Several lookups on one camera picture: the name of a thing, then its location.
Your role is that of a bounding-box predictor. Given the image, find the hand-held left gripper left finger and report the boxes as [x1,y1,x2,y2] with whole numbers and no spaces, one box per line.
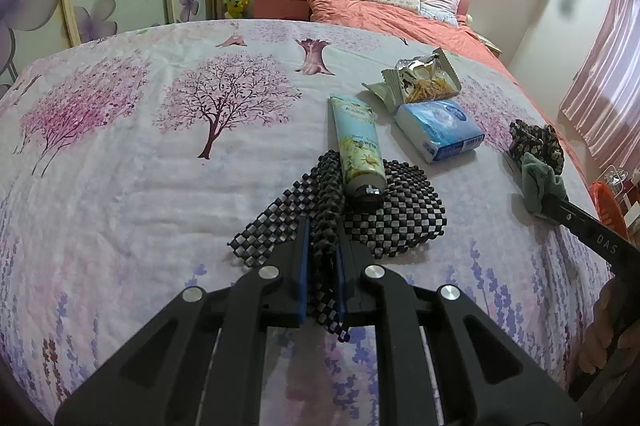
[54,215,311,426]

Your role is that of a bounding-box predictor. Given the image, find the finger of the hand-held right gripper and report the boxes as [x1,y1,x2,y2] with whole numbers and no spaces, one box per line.
[540,192,577,238]

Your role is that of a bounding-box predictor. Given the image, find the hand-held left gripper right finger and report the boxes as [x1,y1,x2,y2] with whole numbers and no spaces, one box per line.
[334,242,583,426]

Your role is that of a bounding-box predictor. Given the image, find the grey-green cloth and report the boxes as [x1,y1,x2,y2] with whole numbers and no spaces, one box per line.
[521,152,569,223]

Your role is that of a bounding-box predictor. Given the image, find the red plastic basket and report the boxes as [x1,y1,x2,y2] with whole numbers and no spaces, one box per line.
[587,180,632,238]

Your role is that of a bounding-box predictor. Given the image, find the black white checkered mat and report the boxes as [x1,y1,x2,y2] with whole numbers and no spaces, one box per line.
[227,149,447,343]

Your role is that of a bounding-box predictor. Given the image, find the person's right hand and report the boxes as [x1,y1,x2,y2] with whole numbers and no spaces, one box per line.
[575,279,624,377]

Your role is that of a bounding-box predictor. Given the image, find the dark floral scrunchie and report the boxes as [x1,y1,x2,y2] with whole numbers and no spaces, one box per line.
[509,119,566,175]

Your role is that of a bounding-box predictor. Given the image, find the pink satin curtain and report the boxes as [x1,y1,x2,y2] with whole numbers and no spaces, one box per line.
[559,0,640,157]

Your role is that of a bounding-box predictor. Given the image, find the blue tissue pack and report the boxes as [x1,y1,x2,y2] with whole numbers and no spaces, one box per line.
[395,101,486,164]

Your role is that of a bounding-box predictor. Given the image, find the light blue floral tube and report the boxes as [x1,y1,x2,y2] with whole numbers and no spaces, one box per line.
[328,95,387,208]

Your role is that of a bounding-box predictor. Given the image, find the opened snack bag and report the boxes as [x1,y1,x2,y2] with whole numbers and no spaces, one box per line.
[362,48,462,113]

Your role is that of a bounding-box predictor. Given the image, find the pink striped pillow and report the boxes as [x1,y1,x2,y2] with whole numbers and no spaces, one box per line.
[417,0,463,26]

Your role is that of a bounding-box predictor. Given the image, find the bed with salmon duvet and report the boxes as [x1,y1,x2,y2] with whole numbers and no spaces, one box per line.
[306,0,591,179]

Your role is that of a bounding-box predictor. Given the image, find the pink nightstand with mug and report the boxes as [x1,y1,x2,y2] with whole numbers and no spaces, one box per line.
[251,0,311,21]

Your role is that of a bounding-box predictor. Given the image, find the white wire rack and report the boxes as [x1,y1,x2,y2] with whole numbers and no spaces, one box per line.
[600,166,640,227]

